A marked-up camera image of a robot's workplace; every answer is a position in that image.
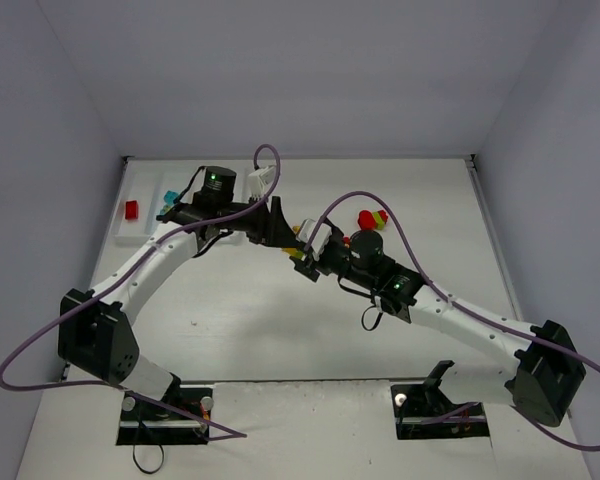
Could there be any blue printed round lego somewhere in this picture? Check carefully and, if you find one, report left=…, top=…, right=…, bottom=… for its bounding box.
left=156, top=204, right=172, bottom=221

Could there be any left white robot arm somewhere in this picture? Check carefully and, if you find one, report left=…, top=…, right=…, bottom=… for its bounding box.
left=58, top=166, right=330, bottom=403

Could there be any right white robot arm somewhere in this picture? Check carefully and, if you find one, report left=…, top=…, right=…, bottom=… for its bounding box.
left=311, top=225, right=586, bottom=427

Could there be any red rounded lego brick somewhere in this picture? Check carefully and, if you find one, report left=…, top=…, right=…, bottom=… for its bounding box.
left=357, top=210, right=378, bottom=231

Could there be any green sloped lego brick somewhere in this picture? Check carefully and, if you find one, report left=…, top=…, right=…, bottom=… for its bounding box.
left=372, top=210, right=388, bottom=230

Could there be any white divided sorting tray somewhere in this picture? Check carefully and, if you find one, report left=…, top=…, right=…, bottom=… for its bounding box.
left=113, top=167, right=246, bottom=248

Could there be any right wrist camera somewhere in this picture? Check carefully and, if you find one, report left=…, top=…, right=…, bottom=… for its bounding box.
left=296, top=218, right=332, bottom=261

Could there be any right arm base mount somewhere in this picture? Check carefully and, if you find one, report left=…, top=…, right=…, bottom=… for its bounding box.
left=390, top=360, right=490, bottom=441

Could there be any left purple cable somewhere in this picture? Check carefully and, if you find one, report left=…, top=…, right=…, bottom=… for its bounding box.
left=0, top=143, right=282, bottom=441

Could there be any purple cable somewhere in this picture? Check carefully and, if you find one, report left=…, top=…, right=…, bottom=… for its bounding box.
left=0, top=143, right=282, bottom=441
left=304, top=190, right=600, bottom=450

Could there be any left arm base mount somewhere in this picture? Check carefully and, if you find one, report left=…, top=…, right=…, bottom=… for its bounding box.
left=116, top=385, right=214, bottom=446

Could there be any thin black cable loop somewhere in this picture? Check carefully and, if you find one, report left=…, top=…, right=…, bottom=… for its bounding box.
left=132, top=417, right=165, bottom=475

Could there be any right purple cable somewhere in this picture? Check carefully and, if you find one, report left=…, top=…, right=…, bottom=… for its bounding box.
left=304, top=190, right=600, bottom=450

